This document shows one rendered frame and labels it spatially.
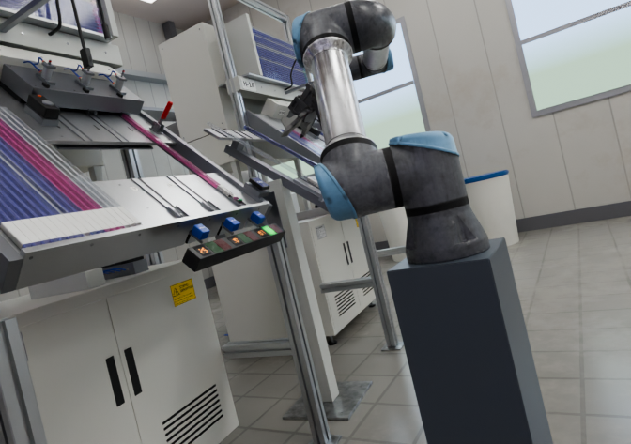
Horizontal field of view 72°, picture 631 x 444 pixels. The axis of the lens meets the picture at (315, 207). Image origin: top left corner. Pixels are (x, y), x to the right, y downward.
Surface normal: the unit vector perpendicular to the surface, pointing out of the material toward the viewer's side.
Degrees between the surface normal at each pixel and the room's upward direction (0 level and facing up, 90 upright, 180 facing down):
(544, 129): 90
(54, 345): 90
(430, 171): 90
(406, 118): 90
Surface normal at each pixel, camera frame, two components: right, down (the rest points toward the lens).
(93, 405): 0.86, -0.20
